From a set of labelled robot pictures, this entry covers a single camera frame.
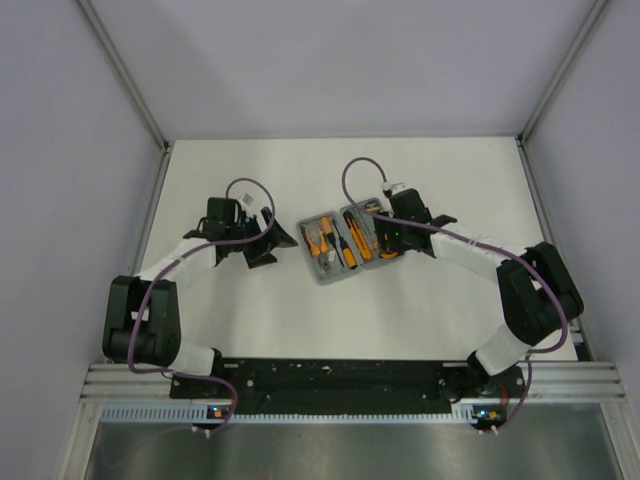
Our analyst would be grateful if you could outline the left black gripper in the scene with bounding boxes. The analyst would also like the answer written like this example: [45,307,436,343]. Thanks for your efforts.
[226,207,296,268]

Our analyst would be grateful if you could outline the orange utility knife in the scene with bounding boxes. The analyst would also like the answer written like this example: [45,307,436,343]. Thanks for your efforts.
[344,212,373,262]

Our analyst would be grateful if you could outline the orange black screwdriver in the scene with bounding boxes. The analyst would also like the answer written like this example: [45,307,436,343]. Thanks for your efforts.
[321,216,336,249]
[334,224,357,270]

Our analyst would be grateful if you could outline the grey plastic tool case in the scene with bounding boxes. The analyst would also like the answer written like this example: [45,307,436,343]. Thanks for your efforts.
[296,197,401,285]

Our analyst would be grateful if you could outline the orange pliers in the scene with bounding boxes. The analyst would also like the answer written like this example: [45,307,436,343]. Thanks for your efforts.
[302,223,335,274]

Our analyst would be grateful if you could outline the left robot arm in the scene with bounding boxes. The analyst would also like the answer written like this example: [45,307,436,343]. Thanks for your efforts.
[102,197,298,397]

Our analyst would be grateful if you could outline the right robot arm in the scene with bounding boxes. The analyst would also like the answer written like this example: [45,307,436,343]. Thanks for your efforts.
[374,183,584,396]

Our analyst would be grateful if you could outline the black round tape roll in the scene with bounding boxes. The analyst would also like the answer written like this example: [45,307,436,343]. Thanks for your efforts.
[364,201,381,212]

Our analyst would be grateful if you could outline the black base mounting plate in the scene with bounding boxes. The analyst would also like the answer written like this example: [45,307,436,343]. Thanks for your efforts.
[169,357,530,415]

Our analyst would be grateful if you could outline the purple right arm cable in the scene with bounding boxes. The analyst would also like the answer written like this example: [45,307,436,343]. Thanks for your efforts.
[341,157,571,435]

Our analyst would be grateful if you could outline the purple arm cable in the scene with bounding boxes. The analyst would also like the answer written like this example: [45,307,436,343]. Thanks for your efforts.
[341,157,571,435]
[127,177,276,437]

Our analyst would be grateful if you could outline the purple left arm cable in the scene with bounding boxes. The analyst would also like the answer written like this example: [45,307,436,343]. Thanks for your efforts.
[127,177,276,437]

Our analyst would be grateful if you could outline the white slotted cable duct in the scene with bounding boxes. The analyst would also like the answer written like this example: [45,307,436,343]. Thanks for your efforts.
[101,403,497,425]

